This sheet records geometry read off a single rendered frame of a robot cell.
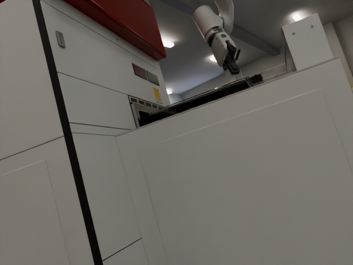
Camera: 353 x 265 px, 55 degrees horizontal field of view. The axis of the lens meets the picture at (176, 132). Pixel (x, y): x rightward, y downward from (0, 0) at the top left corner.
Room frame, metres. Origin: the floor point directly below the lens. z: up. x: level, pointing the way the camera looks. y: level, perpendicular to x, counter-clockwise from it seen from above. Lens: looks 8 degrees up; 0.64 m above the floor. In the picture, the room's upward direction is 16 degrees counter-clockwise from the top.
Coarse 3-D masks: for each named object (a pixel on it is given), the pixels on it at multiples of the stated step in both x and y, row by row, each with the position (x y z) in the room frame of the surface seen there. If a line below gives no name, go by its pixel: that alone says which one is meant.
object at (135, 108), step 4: (132, 104) 1.12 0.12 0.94; (136, 104) 1.14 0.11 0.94; (132, 108) 1.12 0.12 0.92; (136, 108) 1.13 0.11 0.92; (140, 108) 1.17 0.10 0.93; (144, 108) 1.20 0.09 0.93; (148, 108) 1.24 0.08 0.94; (152, 108) 1.28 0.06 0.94; (132, 112) 1.12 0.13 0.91; (136, 112) 1.12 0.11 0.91; (140, 112) 1.18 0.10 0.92; (144, 112) 1.20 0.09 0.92; (148, 112) 1.23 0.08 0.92; (136, 116) 1.12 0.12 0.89; (156, 116) 1.33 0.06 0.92; (136, 120) 1.12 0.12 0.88; (140, 120) 1.14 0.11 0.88; (136, 124) 1.12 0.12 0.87; (140, 124) 1.13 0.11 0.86; (144, 124) 1.16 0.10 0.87
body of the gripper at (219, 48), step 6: (216, 36) 1.21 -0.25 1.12; (222, 36) 1.20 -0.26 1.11; (228, 36) 1.20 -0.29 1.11; (210, 42) 1.24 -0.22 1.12; (216, 42) 1.21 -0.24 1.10; (222, 42) 1.18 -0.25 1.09; (228, 42) 1.20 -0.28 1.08; (216, 48) 1.22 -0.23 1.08; (222, 48) 1.19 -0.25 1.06; (234, 48) 1.19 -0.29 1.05; (216, 54) 1.24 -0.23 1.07; (222, 54) 1.20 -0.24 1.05; (228, 54) 1.20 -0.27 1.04; (234, 54) 1.21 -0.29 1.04; (216, 60) 1.26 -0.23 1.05; (222, 60) 1.22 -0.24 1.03
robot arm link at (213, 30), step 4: (212, 28) 1.22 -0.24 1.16; (216, 28) 1.23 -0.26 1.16; (220, 28) 1.22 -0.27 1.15; (208, 32) 1.23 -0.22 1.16; (212, 32) 1.22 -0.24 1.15; (216, 32) 1.22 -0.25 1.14; (204, 36) 1.25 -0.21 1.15; (208, 36) 1.23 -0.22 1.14; (208, 40) 1.25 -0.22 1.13; (208, 44) 1.27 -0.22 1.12
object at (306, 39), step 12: (288, 24) 0.86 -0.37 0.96; (300, 24) 0.85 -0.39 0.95; (312, 24) 0.84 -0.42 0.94; (288, 36) 0.86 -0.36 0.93; (300, 36) 0.85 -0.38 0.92; (312, 36) 0.84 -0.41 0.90; (324, 36) 0.83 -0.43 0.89; (300, 48) 0.85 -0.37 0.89; (312, 48) 0.85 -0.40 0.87; (324, 48) 0.84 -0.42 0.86; (300, 60) 0.86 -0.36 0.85; (312, 60) 0.85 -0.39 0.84; (324, 60) 0.84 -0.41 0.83
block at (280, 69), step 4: (284, 64) 1.04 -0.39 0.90; (272, 68) 1.05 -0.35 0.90; (276, 68) 1.05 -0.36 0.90; (280, 68) 1.05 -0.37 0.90; (284, 68) 1.04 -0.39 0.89; (264, 72) 1.06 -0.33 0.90; (268, 72) 1.06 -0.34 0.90; (272, 72) 1.05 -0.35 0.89; (276, 72) 1.05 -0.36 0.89; (280, 72) 1.05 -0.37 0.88; (264, 76) 1.06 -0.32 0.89; (268, 76) 1.06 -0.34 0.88
